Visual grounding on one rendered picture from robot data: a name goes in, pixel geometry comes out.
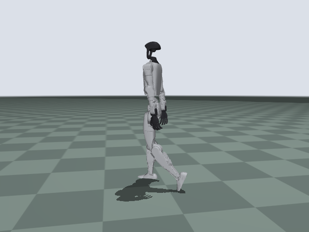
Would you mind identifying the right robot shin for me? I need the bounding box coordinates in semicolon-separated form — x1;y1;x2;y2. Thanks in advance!
146;145;155;175

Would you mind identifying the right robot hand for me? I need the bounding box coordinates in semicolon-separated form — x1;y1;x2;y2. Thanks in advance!
159;105;168;125

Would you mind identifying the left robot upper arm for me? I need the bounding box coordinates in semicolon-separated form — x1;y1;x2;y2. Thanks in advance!
143;63;154;94

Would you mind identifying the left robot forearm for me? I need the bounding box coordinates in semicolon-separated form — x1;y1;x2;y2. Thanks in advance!
145;85;157;114

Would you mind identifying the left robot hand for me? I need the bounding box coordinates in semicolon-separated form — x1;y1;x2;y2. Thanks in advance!
150;108;162;130

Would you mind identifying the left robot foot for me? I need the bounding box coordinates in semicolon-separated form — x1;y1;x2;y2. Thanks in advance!
176;172;187;191

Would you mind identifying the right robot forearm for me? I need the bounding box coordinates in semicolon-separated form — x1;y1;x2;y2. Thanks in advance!
159;89;166;110

